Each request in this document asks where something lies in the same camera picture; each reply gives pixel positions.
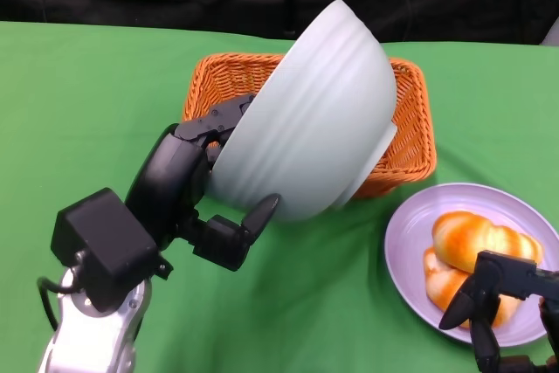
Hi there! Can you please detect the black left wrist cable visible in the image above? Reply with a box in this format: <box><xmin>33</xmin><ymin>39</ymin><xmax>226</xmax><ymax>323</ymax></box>
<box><xmin>37</xmin><ymin>275</ymin><xmax>67</xmax><ymax>333</ymax></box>

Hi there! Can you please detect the pale green ceramic bowl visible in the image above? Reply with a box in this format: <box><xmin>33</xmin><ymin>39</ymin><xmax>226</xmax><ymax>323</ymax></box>
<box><xmin>208</xmin><ymin>0</ymin><xmax>398</xmax><ymax>222</ymax></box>

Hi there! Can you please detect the green tablecloth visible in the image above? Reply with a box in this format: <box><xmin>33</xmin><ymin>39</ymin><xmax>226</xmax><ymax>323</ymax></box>
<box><xmin>0</xmin><ymin>21</ymin><xmax>559</xmax><ymax>373</ymax></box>

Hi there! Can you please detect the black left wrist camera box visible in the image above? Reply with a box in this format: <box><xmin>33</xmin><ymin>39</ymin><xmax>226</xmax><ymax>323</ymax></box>
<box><xmin>51</xmin><ymin>188</ymin><xmax>172</xmax><ymax>314</ymax></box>

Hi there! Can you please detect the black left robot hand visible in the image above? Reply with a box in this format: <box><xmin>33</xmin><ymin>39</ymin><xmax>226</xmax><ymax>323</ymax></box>
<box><xmin>124</xmin><ymin>93</ymin><xmax>281</xmax><ymax>273</ymax></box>

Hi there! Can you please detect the long striped bread roll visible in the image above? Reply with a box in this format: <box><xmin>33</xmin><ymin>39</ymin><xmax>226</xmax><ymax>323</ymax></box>
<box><xmin>431</xmin><ymin>211</ymin><xmax>544</xmax><ymax>276</ymax></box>

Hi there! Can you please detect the lilac round plate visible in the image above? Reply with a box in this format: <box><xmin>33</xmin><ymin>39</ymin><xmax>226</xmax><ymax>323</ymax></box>
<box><xmin>383</xmin><ymin>183</ymin><xmax>559</xmax><ymax>348</ymax></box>

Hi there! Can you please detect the round pumpkin-shaped bread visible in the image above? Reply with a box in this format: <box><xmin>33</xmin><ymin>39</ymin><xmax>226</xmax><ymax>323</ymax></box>
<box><xmin>423</xmin><ymin>246</ymin><xmax>519</xmax><ymax>329</ymax></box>

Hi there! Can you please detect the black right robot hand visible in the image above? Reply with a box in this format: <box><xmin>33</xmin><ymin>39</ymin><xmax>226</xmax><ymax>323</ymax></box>
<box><xmin>438</xmin><ymin>249</ymin><xmax>559</xmax><ymax>373</ymax></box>

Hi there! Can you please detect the orange wicker basket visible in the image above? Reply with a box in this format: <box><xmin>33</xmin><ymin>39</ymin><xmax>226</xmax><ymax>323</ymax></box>
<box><xmin>182</xmin><ymin>52</ymin><xmax>438</xmax><ymax>200</ymax></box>

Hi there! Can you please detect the pale grey object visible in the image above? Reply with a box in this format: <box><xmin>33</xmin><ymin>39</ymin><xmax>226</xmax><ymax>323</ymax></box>
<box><xmin>539</xmin><ymin>17</ymin><xmax>559</xmax><ymax>47</ymax></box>

